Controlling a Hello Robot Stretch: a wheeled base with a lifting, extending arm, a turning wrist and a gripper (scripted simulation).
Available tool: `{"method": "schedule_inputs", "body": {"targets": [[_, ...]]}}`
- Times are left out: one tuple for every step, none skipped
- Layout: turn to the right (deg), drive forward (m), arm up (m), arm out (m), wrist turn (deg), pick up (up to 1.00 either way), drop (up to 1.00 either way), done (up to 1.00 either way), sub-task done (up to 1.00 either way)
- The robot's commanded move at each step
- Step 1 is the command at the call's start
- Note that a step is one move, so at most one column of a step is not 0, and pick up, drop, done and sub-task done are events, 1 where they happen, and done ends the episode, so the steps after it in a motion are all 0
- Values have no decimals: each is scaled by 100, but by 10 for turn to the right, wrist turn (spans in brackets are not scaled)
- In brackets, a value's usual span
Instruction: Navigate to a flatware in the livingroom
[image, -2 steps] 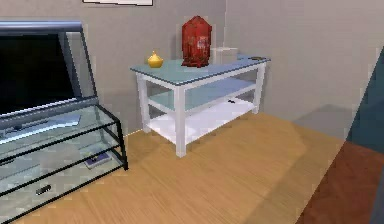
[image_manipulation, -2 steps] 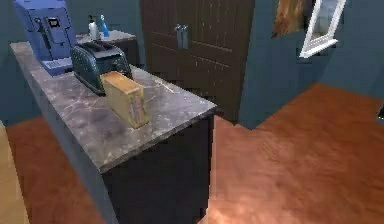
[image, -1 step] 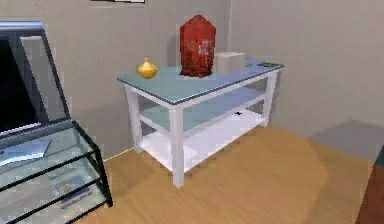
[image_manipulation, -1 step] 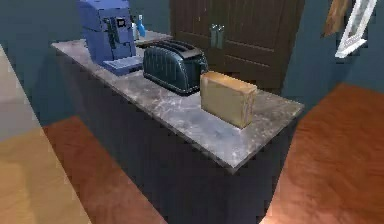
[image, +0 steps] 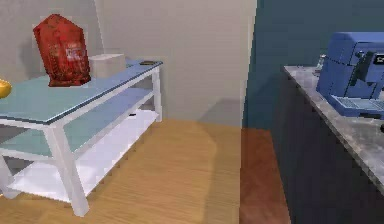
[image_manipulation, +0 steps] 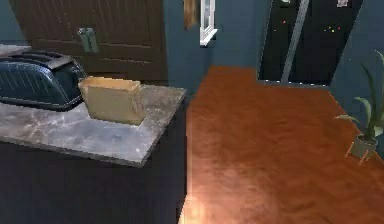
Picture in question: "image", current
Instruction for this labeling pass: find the small clear glass object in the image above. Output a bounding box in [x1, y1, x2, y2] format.
[314, 54, 327, 73]

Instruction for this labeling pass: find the white table with blue shelves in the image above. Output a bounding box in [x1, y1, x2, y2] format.
[0, 58, 164, 218]

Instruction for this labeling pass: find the dark counter with marble top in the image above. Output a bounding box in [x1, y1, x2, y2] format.
[270, 65, 384, 224]

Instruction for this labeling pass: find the blue coffee machine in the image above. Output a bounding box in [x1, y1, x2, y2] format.
[315, 31, 384, 120]

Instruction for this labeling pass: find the beige box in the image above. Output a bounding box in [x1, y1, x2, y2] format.
[88, 53, 127, 79]

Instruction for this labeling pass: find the red bag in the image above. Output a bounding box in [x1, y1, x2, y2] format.
[32, 13, 92, 88]

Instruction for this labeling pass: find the yellow round object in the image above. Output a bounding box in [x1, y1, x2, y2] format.
[0, 79, 13, 99]

